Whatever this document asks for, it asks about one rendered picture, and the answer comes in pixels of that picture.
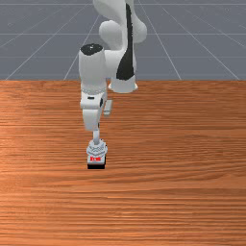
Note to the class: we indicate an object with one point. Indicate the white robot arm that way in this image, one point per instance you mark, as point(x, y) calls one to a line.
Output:
point(93, 68)

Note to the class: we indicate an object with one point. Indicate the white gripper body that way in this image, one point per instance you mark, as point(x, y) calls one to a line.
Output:
point(90, 113)

